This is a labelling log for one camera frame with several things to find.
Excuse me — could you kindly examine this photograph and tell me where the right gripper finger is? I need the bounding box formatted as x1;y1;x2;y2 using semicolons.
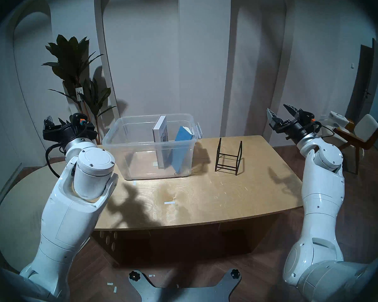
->
266;108;283;128
283;104;303;118

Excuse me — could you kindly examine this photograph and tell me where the blue book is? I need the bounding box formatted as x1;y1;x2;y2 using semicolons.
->
172;126;195;174

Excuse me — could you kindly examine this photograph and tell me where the dark door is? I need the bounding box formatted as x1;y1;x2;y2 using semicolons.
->
346;38;378;162

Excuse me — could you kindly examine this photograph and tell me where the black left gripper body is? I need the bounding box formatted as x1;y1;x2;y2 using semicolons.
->
43;113;98;144

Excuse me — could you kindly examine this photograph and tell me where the clear plastic storage box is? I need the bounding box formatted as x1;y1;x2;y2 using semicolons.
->
102;113;203;181

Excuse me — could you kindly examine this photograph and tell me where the white object on armchair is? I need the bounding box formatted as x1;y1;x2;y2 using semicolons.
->
328;111;349;129

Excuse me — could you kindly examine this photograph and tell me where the black wire book stand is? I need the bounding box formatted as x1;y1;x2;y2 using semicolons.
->
215;137;243;176

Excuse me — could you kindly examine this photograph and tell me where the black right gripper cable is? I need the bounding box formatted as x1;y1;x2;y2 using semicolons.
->
302;120;336;138

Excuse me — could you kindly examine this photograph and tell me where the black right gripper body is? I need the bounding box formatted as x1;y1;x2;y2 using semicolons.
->
269;111;322;142

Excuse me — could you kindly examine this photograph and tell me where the grey metal robot base plate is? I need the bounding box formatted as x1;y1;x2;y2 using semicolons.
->
128;268;242;302

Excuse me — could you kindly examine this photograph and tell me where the round beige rug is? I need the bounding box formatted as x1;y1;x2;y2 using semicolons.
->
0;161;92;276

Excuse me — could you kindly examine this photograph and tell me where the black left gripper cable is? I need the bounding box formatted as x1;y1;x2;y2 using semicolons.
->
45;143;66;179

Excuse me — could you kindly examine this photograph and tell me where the white book with WELCOME spine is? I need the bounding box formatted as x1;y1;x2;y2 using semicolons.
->
152;115;174;170

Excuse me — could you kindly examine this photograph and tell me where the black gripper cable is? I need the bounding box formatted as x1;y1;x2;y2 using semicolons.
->
45;143;66;179
302;120;336;138

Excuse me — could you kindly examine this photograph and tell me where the tall green potted plant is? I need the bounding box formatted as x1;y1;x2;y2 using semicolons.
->
42;34;117;148

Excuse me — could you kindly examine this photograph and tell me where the cream and wood armchair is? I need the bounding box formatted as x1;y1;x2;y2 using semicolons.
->
318;114;378;175

